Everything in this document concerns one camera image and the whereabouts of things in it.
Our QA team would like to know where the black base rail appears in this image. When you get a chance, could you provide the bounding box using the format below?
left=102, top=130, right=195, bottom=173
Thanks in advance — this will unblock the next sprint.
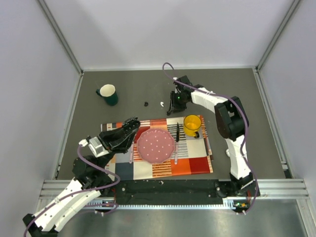
left=115, top=179, right=236, bottom=204

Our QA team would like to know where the pink dotted plate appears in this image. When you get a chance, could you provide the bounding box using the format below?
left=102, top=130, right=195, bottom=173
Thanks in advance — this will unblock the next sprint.
left=136, top=128, right=175, bottom=164

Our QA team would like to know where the dark green mug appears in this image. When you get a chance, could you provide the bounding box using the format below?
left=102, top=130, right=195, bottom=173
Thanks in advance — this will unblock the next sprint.
left=96, top=84, right=119, bottom=106

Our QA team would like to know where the yellow enamel mug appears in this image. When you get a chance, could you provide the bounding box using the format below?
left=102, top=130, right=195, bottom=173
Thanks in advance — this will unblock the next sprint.
left=183, top=115, right=202, bottom=139

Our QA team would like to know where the black earbud charging case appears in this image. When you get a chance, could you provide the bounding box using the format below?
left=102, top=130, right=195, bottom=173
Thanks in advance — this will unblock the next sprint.
left=122, top=117, right=140, bottom=131

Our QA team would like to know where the colourful patchwork placemat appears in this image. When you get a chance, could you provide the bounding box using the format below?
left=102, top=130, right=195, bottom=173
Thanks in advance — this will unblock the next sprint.
left=105, top=117, right=213, bottom=181

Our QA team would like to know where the pink handled fork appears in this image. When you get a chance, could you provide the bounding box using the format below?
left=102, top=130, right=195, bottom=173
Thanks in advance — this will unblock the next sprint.
left=129, top=145, right=134, bottom=164

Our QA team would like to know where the black knife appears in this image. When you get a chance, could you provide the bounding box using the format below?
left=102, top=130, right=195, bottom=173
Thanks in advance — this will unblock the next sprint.
left=176, top=123, right=180, bottom=143

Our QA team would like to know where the grey cable duct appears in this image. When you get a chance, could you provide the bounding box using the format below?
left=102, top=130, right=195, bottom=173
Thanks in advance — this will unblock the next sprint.
left=84, top=199, right=249, bottom=210

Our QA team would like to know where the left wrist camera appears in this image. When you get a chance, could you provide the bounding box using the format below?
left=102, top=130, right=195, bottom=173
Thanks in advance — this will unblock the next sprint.
left=88, top=137, right=109, bottom=158

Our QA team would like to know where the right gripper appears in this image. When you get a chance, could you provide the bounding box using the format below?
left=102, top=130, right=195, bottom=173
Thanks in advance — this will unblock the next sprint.
left=168, top=91, right=188, bottom=114

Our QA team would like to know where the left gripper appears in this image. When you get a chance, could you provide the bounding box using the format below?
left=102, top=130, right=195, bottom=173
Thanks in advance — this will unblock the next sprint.
left=96, top=122, right=139, bottom=171

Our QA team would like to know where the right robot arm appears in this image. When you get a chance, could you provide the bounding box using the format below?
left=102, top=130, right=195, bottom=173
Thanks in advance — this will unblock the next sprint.
left=167, top=76, right=257, bottom=196

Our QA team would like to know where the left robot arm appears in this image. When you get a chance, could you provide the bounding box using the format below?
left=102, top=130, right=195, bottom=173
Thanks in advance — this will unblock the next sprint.
left=23, top=120, right=140, bottom=237

